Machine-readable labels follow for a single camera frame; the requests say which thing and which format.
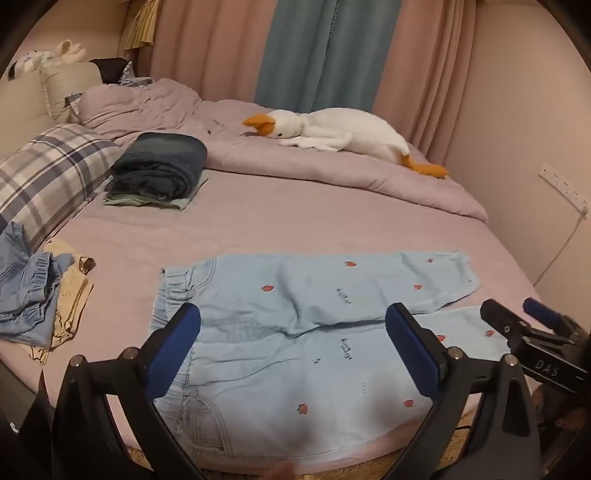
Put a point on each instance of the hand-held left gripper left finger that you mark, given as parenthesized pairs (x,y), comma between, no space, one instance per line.
(178,344)

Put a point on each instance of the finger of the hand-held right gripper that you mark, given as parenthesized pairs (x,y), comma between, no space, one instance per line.
(501,321)
(542,311)

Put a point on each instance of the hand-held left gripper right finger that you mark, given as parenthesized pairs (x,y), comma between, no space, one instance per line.
(411,350)

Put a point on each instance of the light blue embroidered pants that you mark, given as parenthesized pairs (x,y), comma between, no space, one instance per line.
(295,369)

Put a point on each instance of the beige pants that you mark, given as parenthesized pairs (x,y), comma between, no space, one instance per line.
(74,300)

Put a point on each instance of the crumpled blue denim pants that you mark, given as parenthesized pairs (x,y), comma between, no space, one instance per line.
(25,295)

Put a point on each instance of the brown patterned rug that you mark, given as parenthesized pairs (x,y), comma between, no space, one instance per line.
(346,473)

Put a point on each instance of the folded green garment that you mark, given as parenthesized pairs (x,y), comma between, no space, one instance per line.
(178,204)

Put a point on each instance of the bed with pink sheet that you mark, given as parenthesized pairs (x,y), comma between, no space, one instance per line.
(277,230)

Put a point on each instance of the folded dark jeans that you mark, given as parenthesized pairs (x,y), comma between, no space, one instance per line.
(157,166)

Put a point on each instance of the plaid pillow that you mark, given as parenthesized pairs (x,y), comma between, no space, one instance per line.
(46,180)

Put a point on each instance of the purple duvet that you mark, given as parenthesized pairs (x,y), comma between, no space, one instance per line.
(295,161)

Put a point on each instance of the white goose plush toy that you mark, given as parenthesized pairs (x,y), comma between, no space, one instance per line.
(351,131)

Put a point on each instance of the pink curtain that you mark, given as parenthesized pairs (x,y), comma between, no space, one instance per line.
(425,69)
(207,46)

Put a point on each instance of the blue plaid cloth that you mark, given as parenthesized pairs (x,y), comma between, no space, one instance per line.
(134,78)

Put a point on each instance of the beige headboard cushion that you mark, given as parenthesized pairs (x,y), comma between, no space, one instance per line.
(67,87)

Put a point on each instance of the dark cloth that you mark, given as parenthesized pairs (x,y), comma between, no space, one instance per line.
(108,69)

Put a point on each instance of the blue curtain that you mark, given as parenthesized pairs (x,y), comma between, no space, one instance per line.
(323,55)

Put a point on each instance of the cream plush toy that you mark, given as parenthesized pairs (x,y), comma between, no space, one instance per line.
(71,50)

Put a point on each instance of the white and black plush toy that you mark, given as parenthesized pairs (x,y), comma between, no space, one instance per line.
(30,62)

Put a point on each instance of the yellow striped curtain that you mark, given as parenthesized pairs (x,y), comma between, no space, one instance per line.
(141,25)

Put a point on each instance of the white wall power strip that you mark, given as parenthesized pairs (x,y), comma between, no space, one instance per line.
(563,182)

